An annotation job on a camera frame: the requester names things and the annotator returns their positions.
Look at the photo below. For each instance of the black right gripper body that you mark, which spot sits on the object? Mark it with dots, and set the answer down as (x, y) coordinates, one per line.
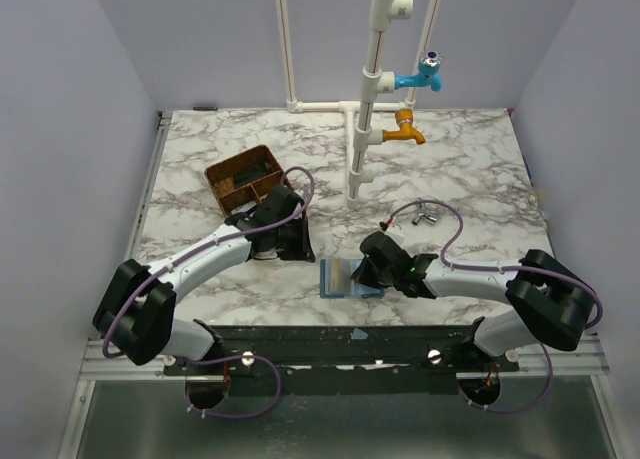
(368, 271)

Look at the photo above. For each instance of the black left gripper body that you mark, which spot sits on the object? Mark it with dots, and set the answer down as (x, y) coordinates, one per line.
(302, 240)

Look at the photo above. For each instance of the blue leather card holder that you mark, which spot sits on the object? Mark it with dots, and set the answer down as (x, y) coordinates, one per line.
(356, 291)

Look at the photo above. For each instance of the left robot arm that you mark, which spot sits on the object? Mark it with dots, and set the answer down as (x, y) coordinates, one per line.
(137, 311)

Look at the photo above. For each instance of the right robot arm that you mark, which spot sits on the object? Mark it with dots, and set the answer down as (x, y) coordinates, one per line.
(548, 304)

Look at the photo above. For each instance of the woven brown basket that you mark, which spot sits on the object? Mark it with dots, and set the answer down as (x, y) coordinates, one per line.
(244, 178)

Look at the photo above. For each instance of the orange plastic faucet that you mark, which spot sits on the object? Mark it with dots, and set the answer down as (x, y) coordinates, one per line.
(405, 130)

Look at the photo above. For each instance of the blue plastic faucet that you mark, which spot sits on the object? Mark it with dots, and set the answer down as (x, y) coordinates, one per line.
(428, 66)

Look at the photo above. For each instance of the metal tap handle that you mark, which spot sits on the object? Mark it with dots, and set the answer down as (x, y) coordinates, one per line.
(427, 213)

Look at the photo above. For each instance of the black mounting rail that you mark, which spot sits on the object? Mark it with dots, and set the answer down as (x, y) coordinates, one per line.
(342, 360)

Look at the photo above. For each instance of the white pvc pipe frame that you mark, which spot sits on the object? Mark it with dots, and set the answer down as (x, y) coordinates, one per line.
(379, 101)

